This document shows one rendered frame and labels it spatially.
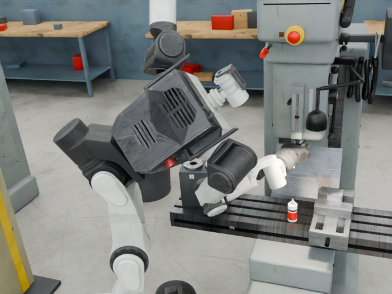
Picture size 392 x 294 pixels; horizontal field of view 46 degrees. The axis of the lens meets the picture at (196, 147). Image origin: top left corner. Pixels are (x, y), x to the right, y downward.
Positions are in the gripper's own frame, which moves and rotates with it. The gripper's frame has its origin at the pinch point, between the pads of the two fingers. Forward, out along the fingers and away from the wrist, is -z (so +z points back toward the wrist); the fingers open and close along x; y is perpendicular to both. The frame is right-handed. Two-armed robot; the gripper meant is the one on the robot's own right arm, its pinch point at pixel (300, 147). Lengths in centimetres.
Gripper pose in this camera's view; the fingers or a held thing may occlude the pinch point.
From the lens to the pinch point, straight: 195.7
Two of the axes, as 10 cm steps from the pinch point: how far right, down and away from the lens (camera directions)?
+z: -6.1, 3.9, -6.9
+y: 0.7, 8.9, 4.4
